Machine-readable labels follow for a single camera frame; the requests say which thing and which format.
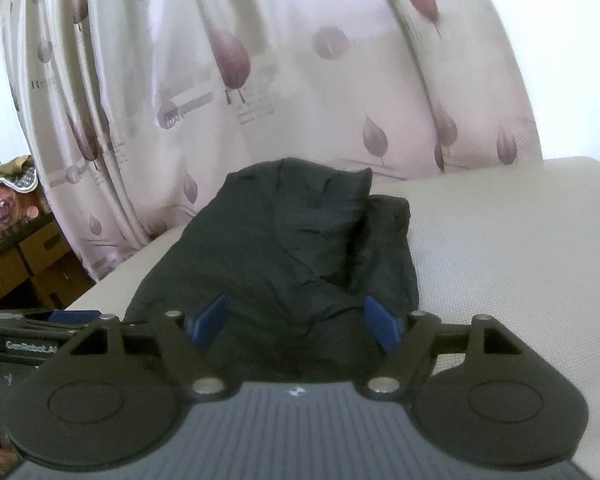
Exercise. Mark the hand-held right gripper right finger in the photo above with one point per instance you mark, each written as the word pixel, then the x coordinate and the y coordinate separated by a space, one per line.
pixel 383 323

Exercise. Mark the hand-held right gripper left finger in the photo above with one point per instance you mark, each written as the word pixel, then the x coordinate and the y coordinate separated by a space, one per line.
pixel 207 321

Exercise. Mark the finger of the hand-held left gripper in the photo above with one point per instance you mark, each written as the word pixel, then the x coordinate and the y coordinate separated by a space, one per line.
pixel 72 316

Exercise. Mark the black garment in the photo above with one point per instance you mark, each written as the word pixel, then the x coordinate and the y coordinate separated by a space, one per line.
pixel 290 260

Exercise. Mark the wooden cabinet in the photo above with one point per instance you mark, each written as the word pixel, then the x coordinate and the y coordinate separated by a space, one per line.
pixel 27 260

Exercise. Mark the white bed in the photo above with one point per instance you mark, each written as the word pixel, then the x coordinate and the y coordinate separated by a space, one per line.
pixel 510 265

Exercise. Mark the leaf print curtain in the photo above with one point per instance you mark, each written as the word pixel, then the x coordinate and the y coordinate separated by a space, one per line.
pixel 290 75

